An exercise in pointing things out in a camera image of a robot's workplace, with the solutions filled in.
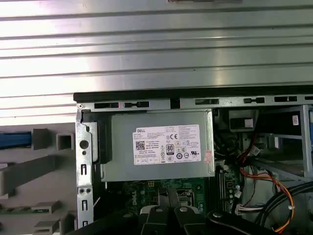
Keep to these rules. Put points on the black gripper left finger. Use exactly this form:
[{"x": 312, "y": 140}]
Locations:
[{"x": 156, "y": 225}]

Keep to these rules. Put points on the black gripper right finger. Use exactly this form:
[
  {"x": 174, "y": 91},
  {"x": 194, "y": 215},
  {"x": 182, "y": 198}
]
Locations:
[{"x": 185, "y": 222}]

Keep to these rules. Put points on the metal disk bay cage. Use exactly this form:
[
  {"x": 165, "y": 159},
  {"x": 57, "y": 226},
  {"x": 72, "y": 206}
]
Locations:
[{"x": 306, "y": 137}]

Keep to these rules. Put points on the CPU socket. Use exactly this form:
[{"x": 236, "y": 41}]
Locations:
[{"x": 185, "y": 193}]

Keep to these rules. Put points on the green motherboard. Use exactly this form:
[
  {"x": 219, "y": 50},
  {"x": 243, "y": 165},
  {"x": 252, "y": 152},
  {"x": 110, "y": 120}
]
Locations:
[{"x": 146, "y": 188}]

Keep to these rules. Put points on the black RAM slot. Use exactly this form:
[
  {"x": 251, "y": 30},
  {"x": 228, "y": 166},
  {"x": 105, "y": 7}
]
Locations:
[{"x": 220, "y": 188}]

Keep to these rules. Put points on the grey power supply unit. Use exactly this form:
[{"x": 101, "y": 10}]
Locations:
[{"x": 122, "y": 147}]

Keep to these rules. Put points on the green RAM stick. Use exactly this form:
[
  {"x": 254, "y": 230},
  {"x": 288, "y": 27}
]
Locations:
[{"x": 41, "y": 210}]

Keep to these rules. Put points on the black PC case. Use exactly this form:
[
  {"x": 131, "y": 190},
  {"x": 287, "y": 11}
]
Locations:
[{"x": 146, "y": 95}]

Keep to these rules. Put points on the grey parts rack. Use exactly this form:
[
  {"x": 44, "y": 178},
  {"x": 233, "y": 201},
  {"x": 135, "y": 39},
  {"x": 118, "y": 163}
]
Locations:
[{"x": 29, "y": 171}]

